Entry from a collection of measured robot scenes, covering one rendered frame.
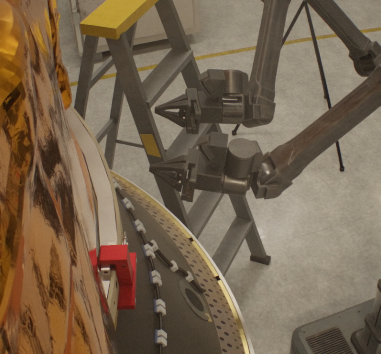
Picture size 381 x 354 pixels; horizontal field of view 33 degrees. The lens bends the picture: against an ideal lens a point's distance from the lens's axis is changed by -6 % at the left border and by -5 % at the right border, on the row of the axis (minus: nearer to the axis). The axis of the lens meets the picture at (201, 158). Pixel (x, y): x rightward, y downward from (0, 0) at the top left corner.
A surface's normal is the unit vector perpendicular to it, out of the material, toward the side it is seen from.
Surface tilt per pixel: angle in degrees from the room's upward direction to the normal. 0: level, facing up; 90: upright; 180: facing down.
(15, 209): 68
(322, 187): 0
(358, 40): 48
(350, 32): 55
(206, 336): 62
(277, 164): 40
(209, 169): 10
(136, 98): 87
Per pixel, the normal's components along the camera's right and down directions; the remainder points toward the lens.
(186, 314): 0.85, -0.48
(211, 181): -0.09, 0.66
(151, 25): 0.26, 0.62
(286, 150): -0.63, -0.40
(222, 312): 0.62, -0.69
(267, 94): 0.48, -0.10
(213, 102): 0.12, -0.77
